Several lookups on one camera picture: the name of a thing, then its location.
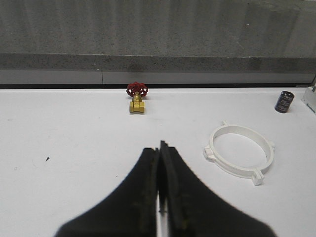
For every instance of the white circuit breaker red switch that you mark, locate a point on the white circuit breaker red switch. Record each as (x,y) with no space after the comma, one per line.
(309,98)

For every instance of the black cylindrical capacitor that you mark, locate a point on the black cylindrical capacitor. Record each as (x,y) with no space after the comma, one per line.
(284,101)

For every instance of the grey stone ledge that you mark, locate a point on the grey stone ledge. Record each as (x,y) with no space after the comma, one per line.
(104,42)

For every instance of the white half pipe clamp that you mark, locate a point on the white half pipe clamp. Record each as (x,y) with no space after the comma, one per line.
(244,152)
(212,155)

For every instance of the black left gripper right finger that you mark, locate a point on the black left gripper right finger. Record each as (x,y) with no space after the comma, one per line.
(193,209)

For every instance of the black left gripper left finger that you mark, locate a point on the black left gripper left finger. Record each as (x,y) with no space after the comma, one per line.
(129,211)

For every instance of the brass valve with red handle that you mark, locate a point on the brass valve with red handle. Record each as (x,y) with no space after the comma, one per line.
(137,90)

